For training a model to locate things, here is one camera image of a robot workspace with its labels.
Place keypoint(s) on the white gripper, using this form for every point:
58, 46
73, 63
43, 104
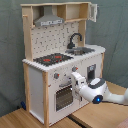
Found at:
79, 83

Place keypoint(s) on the white oven door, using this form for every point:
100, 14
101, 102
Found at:
64, 99

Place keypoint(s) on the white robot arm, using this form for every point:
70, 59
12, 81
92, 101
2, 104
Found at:
97, 90

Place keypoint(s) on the wooden toy kitchen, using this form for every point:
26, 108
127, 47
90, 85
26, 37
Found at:
40, 84

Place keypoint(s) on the right stove knob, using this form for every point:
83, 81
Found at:
74, 69

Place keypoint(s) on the stove knob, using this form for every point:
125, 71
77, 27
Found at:
74, 69
56, 75

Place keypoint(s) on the grey ice dispenser panel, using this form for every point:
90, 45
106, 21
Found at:
91, 72

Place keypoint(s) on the left stove knob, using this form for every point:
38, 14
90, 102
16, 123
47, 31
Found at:
56, 75

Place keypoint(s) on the metal sink basin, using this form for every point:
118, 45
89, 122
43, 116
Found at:
79, 51

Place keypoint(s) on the black stovetop red burners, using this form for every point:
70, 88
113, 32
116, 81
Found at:
52, 59

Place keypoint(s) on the black toy faucet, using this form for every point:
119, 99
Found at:
72, 40

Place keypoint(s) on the grey range hood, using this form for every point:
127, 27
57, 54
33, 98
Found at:
48, 18

